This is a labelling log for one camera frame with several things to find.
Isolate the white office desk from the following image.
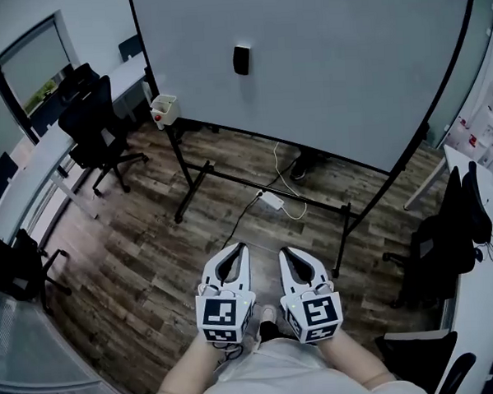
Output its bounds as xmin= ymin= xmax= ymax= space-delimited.
xmin=0 ymin=121 xmax=102 ymax=248
xmin=400 ymin=141 xmax=493 ymax=394
xmin=98 ymin=53 xmax=151 ymax=123

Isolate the white power cable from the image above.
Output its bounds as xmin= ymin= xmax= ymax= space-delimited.
xmin=272 ymin=140 xmax=309 ymax=222

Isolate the white marker holder box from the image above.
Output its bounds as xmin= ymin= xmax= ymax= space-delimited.
xmin=149 ymin=94 xmax=181 ymax=127

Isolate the person's white shoe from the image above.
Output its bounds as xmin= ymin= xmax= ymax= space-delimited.
xmin=259 ymin=304 xmax=280 ymax=328

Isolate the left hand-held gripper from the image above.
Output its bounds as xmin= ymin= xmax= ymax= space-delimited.
xmin=191 ymin=241 xmax=260 ymax=346

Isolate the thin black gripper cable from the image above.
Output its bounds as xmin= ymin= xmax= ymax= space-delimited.
xmin=212 ymin=339 xmax=246 ymax=364

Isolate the person's black trouser leg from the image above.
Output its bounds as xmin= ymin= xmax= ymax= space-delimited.
xmin=257 ymin=320 xmax=282 ymax=349

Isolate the white power strip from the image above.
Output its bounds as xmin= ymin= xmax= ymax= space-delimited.
xmin=255 ymin=188 xmax=286 ymax=212

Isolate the person's right forearm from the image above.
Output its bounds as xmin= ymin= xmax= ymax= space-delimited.
xmin=318 ymin=332 xmax=398 ymax=393

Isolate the white cabinet with red marks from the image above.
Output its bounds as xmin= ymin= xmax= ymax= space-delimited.
xmin=446 ymin=80 xmax=493 ymax=169

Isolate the black power cable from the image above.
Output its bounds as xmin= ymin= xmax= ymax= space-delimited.
xmin=218 ymin=192 xmax=267 ymax=253

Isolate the grey window roller blind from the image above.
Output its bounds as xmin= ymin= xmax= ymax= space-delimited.
xmin=0 ymin=15 xmax=77 ymax=119

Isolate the person's left forearm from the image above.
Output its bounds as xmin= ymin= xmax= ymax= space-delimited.
xmin=154 ymin=336 xmax=225 ymax=394

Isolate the large whiteboard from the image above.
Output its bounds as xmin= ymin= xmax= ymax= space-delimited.
xmin=128 ymin=0 xmax=485 ymax=188

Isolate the black office chair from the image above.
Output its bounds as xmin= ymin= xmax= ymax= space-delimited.
xmin=379 ymin=160 xmax=493 ymax=310
xmin=56 ymin=62 xmax=102 ymax=108
xmin=0 ymin=225 xmax=75 ymax=318
xmin=374 ymin=327 xmax=480 ymax=394
xmin=55 ymin=72 xmax=151 ymax=198

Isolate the black and white whiteboard eraser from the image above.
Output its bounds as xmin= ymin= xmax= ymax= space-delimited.
xmin=231 ymin=42 xmax=254 ymax=76

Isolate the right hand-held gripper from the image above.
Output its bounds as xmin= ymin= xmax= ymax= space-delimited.
xmin=277 ymin=245 xmax=346 ymax=346

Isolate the person's white shirt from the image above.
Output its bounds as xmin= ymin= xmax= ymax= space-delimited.
xmin=128 ymin=328 xmax=430 ymax=394

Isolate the frosted glass partition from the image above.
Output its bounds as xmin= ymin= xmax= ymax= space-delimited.
xmin=0 ymin=280 xmax=134 ymax=394

